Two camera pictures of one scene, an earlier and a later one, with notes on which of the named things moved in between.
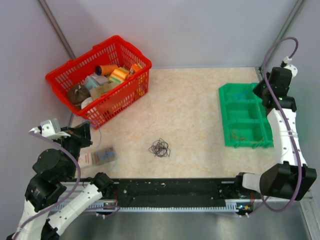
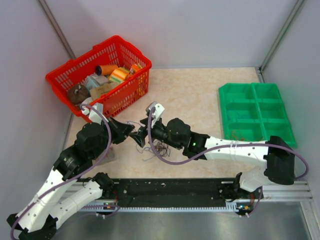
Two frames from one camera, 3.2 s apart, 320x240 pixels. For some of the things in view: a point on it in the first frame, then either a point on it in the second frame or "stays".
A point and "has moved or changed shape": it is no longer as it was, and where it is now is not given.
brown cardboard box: [97, 92] stays
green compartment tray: [245, 122] stays
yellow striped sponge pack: [119, 74] stays
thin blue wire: [100, 140] has moved or changed shape
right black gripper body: [258, 90] → [160, 132]
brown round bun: [76, 93] stays
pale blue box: [94, 80] stays
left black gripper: [81, 133] → [122, 130]
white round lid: [86, 101] stays
